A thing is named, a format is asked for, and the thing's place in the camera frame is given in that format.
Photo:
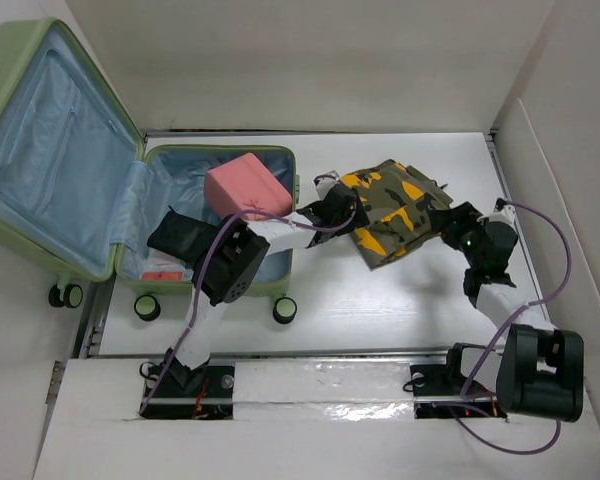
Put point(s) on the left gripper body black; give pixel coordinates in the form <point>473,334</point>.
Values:
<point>356,223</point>

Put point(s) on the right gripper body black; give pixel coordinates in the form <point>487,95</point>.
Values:
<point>466,235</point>

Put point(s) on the camouflage clothing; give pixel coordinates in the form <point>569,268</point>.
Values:
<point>397,200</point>

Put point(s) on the pink box with handle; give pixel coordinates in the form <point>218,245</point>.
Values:
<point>244,183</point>

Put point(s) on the black pouch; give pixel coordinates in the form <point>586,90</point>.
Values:
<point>182,237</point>

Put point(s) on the clear packet with red label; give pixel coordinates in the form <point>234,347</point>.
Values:
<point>160,266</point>

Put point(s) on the green hard-shell suitcase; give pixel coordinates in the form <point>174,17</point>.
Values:
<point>80,191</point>

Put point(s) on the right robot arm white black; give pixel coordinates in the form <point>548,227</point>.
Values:
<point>541,371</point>

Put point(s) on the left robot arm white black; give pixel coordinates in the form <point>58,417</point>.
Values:
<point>225,259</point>

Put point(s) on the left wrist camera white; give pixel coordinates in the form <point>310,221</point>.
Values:
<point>325,182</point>

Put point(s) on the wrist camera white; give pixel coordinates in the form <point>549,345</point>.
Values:
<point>503,212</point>
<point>325,182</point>

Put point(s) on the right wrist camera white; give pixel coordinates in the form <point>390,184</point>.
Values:
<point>503,212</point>

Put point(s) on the metal rail with foam strip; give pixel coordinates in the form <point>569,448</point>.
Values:
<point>313,389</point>

